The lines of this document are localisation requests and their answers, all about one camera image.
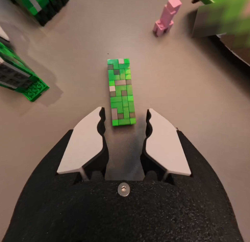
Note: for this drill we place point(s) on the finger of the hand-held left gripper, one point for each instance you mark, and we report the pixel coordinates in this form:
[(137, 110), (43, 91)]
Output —
[(3, 34)]

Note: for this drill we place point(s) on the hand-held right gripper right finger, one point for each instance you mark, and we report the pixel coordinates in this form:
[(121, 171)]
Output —
[(168, 148)]

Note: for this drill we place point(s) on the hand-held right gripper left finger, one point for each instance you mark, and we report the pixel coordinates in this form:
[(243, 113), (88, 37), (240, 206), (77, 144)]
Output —
[(80, 148)]

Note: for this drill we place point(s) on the hollow green lego block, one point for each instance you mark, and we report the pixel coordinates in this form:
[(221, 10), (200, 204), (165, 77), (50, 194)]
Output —
[(33, 83)]

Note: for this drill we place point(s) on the green lego panel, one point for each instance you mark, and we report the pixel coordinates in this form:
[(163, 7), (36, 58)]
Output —
[(121, 93)]

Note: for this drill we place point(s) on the large green lego assembly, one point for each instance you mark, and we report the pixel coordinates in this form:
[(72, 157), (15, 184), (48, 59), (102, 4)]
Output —
[(39, 3)]

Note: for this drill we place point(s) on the pink lego pig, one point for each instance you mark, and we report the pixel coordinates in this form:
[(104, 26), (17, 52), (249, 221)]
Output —
[(166, 17)]

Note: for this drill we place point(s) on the green cardboard set box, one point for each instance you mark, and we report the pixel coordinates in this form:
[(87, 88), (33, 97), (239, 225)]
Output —
[(230, 15)]

